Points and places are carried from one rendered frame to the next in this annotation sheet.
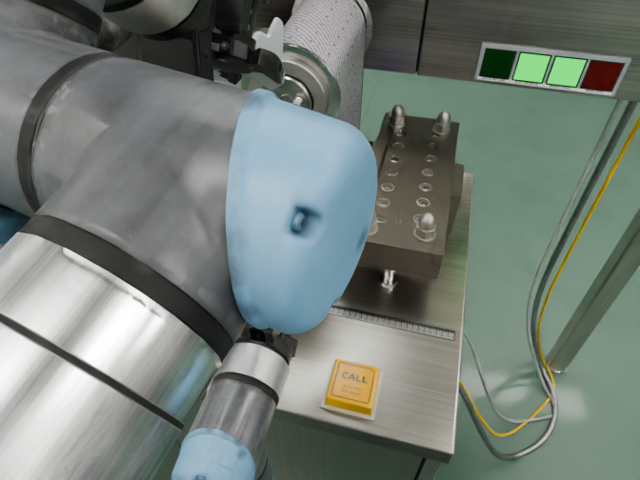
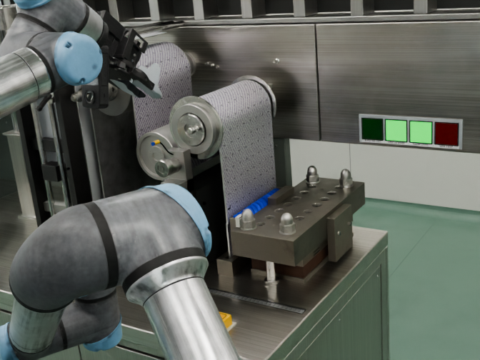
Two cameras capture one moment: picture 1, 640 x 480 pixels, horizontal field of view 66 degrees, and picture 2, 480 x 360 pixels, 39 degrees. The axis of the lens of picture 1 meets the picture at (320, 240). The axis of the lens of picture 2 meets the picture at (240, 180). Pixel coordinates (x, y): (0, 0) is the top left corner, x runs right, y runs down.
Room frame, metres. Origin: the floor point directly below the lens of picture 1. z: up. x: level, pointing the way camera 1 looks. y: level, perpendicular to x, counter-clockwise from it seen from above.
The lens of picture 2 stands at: (-0.76, -0.52, 1.62)
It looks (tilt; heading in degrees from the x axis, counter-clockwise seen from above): 18 degrees down; 19
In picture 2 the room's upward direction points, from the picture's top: 5 degrees counter-clockwise
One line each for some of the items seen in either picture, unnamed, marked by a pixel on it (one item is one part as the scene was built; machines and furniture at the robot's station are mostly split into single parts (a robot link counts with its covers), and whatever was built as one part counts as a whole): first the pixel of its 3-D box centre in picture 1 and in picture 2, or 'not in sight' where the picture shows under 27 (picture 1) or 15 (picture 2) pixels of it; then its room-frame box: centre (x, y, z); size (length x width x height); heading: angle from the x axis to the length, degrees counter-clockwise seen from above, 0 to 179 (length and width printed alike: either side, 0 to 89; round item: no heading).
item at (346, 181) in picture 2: (443, 120); (346, 177); (0.88, -0.26, 1.05); 0.04 x 0.04 x 0.04
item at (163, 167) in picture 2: not in sight; (163, 167); (0.56, 0.10, 1.18); 0.04 x 0.02 x 0.04; 75
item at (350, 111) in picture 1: (346, 134); (250, 171); (0.74, -0.05, 1.12); 0.23 x 0.01 x 0.18; 165
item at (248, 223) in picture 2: (368, 218); (247, 218); (0.59, -0.08, 1.05); 0.04 x 0.04 x 0.04
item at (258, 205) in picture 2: not in sight; (259, 206); (0.73, -0.07, 1.03); 0.21 x 0.04 x 0.03; 165
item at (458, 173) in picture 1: (453, 201); (341, 232); (0.73, -0.26, 0.96); 0.10 x 0.03 x 0.11; 165
